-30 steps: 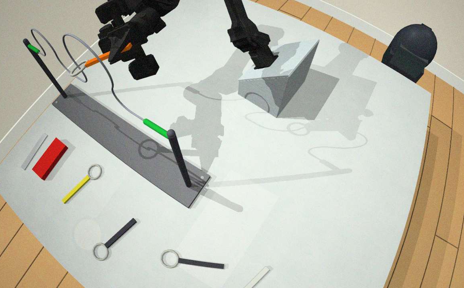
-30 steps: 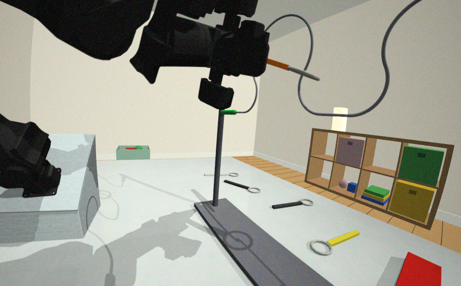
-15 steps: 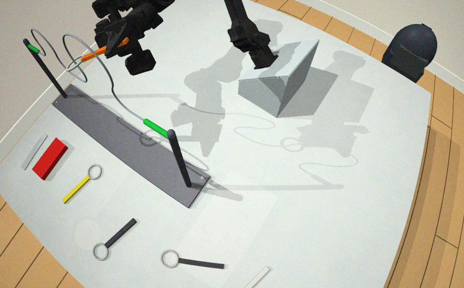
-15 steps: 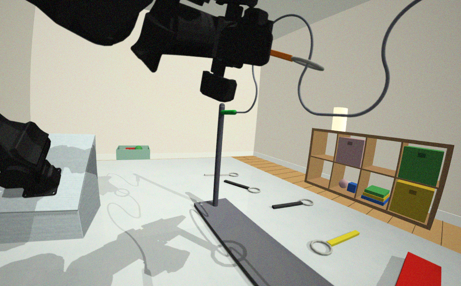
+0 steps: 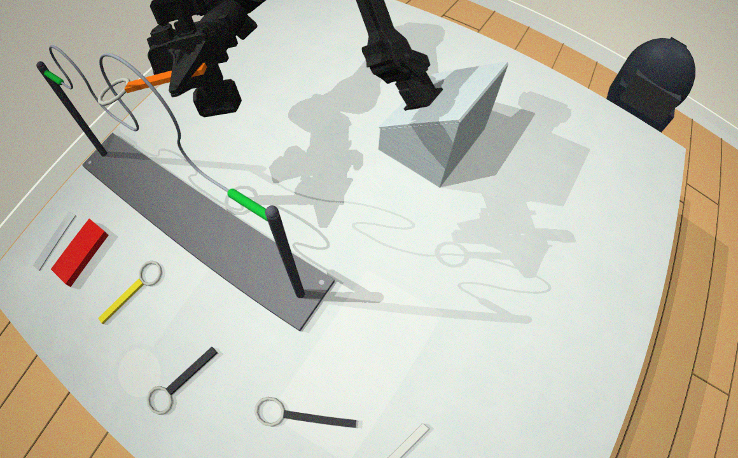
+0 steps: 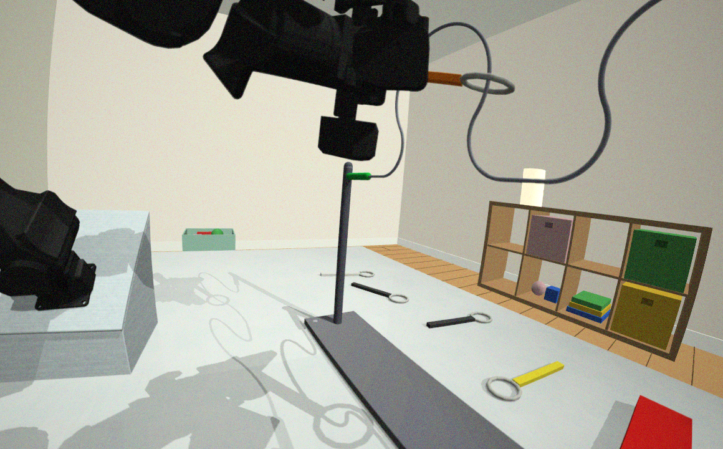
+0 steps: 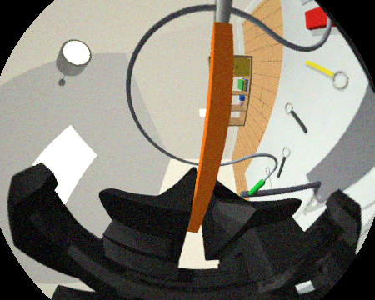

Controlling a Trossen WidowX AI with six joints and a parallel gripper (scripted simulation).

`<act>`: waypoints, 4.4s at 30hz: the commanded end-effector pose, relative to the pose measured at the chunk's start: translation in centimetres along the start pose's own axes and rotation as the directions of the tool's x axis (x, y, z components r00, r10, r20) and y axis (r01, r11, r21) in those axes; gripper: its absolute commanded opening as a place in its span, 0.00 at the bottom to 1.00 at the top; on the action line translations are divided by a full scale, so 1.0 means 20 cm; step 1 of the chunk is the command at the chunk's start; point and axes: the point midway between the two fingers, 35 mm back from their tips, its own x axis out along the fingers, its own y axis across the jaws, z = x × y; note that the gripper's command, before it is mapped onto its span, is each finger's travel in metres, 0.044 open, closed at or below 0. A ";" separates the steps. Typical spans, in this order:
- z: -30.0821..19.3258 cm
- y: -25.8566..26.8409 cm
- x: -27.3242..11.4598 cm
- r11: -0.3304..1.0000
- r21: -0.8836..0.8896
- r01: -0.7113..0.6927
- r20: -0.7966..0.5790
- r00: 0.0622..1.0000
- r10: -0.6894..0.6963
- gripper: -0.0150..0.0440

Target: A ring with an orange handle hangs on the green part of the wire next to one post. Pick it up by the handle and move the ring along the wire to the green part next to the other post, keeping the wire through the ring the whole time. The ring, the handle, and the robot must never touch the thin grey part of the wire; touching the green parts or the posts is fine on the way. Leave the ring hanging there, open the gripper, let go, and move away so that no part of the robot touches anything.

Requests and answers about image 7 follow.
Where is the red rectangular block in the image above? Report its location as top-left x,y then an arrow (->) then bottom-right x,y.
304,7 -> 328,30

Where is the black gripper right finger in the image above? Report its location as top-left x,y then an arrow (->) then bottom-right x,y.
201,180 -> 302,261

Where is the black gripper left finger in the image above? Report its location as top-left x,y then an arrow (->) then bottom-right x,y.
98,167 -> 198,259

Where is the orange handle with grey end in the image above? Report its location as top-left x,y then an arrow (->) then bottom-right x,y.
187,0 -> 234,233

